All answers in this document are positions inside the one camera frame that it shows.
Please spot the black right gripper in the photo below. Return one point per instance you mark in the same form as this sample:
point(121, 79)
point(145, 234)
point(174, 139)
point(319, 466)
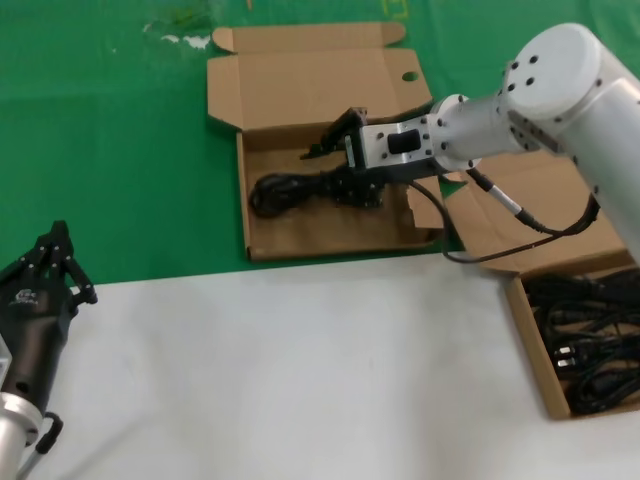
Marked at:
point(410, 172)

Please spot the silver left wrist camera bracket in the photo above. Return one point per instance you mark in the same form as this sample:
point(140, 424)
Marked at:
point(4, 360)

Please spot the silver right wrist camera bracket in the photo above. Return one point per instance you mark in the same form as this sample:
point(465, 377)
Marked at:
point(380, 145)

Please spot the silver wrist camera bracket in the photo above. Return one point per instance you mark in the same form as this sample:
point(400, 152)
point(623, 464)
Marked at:
point(380, 145)
point(4, 360)

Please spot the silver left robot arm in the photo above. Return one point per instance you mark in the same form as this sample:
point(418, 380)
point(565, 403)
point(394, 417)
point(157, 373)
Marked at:
point(12, 435)

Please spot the green table mat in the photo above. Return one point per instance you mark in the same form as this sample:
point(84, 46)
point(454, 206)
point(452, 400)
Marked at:
point(100, 125)

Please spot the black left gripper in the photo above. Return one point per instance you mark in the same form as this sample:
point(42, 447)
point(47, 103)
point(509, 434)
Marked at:
point(30, 330)

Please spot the open cardboard box with holes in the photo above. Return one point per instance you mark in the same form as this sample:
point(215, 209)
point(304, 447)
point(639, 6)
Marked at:
point(320, 235)

